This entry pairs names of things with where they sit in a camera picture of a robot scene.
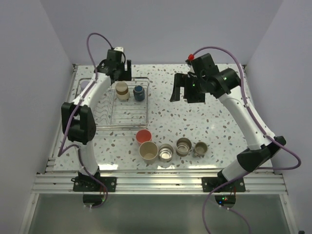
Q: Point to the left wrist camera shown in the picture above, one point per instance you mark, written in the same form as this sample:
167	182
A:
120	50

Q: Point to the steel cup front left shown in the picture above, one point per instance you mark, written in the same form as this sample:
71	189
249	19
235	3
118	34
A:
165	153

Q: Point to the small olive handled cup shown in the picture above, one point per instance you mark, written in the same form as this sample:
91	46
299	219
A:
200	149

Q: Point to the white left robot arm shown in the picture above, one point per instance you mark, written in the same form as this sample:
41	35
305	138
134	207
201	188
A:
78	122

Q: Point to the aluminium rail table edge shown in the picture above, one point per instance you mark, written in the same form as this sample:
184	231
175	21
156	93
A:
160	182

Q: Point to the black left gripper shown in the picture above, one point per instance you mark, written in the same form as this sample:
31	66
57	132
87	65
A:
126	74

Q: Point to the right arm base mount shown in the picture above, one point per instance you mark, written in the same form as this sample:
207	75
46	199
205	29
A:
218	184

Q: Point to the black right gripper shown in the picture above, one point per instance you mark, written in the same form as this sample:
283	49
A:
183	80

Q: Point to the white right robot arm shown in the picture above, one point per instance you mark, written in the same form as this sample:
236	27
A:
259	147

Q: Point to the beige plastic cup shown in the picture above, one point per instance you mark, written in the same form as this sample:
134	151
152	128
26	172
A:
148	152

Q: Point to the steel wire dish rack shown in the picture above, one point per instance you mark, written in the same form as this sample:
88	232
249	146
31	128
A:
110	112

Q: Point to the steel cup front right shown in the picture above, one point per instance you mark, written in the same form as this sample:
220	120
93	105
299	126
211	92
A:
183	146

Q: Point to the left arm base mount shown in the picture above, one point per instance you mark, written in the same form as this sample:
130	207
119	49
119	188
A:
83	183

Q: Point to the dark blue ceramic mug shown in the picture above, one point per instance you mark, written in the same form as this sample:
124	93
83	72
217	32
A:
139	93

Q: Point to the pink plastic cup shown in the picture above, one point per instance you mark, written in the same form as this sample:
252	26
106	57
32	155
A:
143	135

